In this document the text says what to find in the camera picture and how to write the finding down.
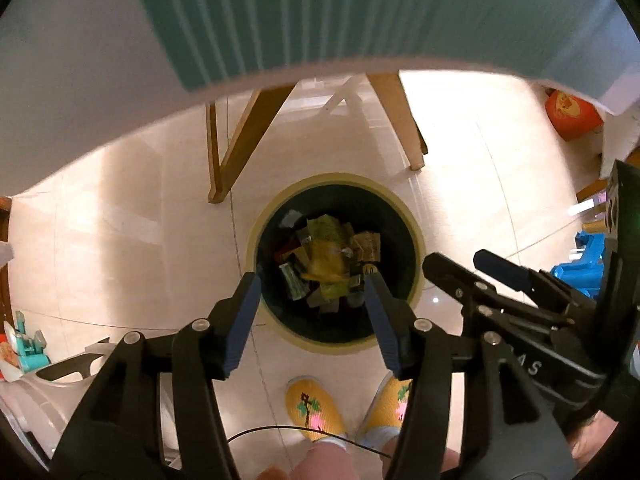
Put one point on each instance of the grey plastic lidded bin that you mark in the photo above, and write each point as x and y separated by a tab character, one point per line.
39	405

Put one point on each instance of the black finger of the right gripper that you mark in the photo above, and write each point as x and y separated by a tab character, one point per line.
470	290

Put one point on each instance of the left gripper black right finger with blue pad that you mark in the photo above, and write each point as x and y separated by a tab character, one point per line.
508	430

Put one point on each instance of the right yellow embroidered slipper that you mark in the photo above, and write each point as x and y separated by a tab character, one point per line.
385	414

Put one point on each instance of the teal white bottle pack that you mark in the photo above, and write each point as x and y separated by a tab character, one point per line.
29	350

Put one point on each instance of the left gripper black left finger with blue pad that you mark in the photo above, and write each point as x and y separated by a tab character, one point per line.
115	431

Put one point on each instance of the blue plastic stool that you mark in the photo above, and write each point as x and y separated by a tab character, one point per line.
585	269

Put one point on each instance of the yellow rimmed black trash bin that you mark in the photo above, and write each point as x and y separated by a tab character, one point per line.
314	298

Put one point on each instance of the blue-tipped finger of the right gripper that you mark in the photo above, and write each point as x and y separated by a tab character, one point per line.
542	287

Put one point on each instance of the yellow embroidered slipper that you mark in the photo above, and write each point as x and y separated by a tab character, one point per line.
385	414
311	407

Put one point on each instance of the green yellow packet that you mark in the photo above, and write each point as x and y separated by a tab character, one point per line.
326	232

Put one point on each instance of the white patterned tablecloth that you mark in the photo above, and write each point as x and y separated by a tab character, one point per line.
78	74

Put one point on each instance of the teal table runner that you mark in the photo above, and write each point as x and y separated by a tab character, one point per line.
587	45

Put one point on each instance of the left yellow embroidered slipper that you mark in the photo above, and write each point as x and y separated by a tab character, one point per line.
311	407

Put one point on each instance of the red plastic bucket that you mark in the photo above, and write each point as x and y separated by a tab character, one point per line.
571	117

